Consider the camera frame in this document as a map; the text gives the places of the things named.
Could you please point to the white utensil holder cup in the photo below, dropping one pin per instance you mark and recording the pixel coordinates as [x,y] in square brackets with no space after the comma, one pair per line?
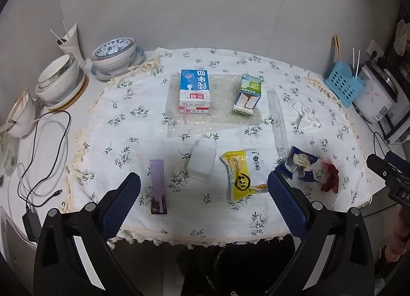
[72,51]

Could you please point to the green milk carton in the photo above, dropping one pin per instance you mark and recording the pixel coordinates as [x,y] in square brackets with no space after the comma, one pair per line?
[248,97]

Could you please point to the blue milk carton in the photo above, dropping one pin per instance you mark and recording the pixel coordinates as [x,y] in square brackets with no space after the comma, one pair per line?
[194,91]

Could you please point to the person's right hand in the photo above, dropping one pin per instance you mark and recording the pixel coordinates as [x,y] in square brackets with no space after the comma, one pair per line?
[395,244]

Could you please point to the pair of white sticks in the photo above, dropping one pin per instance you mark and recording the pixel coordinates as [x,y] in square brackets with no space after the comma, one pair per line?
[356,64]

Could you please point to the white tissue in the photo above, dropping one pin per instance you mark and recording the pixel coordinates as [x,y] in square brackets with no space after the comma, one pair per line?
[307,116]

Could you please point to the white floral tablecloth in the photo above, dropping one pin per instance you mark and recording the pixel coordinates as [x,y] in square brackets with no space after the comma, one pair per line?
[128,142]

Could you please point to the yellow snack packet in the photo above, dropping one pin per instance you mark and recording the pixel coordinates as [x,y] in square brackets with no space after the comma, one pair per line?
[243,174]

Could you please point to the red crumpled wrapper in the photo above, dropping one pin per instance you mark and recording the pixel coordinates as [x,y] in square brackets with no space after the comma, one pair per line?
[331,177]

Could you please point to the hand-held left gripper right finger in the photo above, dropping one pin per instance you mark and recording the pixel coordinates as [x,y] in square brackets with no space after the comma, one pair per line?
[285,203]

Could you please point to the white bowl with dark rim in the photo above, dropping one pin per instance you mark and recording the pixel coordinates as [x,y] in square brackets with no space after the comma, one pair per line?
[59,76]

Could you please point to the white plastic bottle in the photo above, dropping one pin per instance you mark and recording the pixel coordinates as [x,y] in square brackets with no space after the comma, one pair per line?
[201,161]

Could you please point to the pink drinking straw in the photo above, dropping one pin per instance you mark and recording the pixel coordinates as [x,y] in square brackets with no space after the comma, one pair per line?
[185,116]

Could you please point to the blue floral bowl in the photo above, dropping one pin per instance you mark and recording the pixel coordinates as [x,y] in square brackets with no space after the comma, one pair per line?
[113,49]

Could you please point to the clear plastic tube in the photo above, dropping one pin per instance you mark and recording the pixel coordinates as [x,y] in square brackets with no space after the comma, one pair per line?
[278,123]

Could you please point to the white patterned bowl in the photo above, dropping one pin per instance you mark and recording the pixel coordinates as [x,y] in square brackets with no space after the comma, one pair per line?
[20,120]

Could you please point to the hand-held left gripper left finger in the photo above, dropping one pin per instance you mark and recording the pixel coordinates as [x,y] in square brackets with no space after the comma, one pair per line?
[123,200]

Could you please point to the white stick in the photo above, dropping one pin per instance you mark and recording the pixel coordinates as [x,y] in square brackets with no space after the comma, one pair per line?
[57,36]
[66,30]

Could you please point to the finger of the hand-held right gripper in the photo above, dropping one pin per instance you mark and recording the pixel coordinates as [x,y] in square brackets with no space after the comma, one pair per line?
[376,163]

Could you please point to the wooden chopsticks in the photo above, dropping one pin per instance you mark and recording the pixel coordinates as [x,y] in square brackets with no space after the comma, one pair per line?
[336,49]

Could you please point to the wall socket with plug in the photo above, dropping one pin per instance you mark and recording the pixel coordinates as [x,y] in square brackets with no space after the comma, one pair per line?
[374,51]

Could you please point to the clear bubble wrap sheet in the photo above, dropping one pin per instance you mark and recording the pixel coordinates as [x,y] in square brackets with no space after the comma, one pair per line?
[221,113]

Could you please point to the blue plastic basket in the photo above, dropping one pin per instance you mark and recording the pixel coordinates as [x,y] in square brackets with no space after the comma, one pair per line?
[344,86]

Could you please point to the white and black box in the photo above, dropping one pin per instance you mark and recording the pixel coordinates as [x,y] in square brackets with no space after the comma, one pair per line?
[395,129]

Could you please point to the white rice cooker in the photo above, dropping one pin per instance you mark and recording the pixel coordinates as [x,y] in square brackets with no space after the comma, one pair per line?
[374,94]

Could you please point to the dark blue snack wrapper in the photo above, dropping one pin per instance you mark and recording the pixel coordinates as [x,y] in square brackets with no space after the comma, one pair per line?
[299,163]

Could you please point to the round wooden coaster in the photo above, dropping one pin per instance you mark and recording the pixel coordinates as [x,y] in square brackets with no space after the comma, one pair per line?
[75,99]

